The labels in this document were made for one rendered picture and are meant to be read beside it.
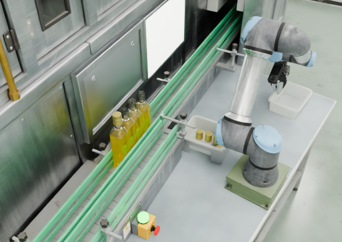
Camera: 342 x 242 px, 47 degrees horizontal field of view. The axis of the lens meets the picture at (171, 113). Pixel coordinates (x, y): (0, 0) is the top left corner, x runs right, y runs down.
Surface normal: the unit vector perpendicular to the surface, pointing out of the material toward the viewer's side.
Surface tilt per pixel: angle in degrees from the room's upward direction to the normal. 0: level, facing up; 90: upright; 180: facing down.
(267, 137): 7
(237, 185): 90
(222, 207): 0
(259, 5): 90
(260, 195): 90
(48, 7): 90
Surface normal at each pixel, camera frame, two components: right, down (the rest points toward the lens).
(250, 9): -0.45, 0.59
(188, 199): 0.00, -0.76
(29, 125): 0.89, 0.30
